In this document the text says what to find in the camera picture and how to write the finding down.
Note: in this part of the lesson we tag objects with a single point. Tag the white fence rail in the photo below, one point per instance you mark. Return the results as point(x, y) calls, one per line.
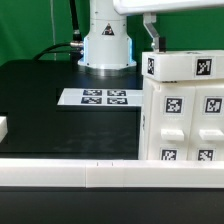
point(111, 173)
point(3, 127)

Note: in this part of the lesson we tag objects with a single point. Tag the white cabinet body box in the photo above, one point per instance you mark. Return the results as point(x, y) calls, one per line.
point(148, 87)

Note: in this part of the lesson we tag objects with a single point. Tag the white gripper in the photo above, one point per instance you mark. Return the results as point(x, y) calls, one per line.
point(150, 7)

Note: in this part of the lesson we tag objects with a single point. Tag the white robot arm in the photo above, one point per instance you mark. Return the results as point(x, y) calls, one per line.
point(108, 48)

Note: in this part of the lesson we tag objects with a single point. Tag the white left fence rail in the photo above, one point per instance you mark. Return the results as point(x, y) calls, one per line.
point(3, 127)

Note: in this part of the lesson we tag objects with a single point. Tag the white cabinet top block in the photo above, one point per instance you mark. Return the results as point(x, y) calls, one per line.
point(183, 65)

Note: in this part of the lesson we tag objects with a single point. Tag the white marker base plate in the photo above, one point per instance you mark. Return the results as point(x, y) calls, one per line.
point(100, 97)

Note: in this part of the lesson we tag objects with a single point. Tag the white cabinet door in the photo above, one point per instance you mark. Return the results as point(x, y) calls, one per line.
point(206, 141)
point(170, 121)

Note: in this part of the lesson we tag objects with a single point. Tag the white front fence rail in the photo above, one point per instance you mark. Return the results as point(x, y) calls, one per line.
point(111, 173)

